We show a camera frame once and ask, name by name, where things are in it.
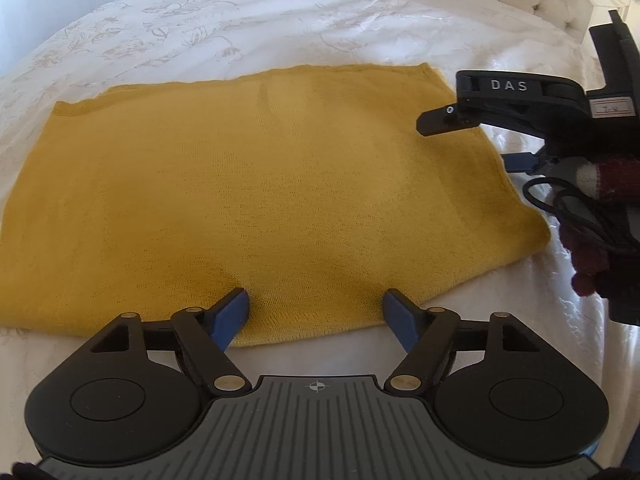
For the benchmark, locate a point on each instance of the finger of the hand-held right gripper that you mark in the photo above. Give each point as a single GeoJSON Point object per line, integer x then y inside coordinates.
{"type": "Point", "coordinates": [440, 120]}
{"type": "Point", "coordinates": [520, 161]}

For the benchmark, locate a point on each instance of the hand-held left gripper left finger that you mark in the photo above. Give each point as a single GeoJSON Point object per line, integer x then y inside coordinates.
{"type": "Point", "coordinates": [232, 312]}

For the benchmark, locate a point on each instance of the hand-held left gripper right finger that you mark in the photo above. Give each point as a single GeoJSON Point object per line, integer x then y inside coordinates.
{"type": "Point", "coordinates": [400, 312]}

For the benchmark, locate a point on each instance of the yellow knit sweater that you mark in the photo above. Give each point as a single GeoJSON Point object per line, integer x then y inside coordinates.
{"type": "Point", "coordinates": [250, 200]}

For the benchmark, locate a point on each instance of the person's right hand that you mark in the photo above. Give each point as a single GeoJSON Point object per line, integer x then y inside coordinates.
{"type": "Point", "coordinates": [615, 180]}

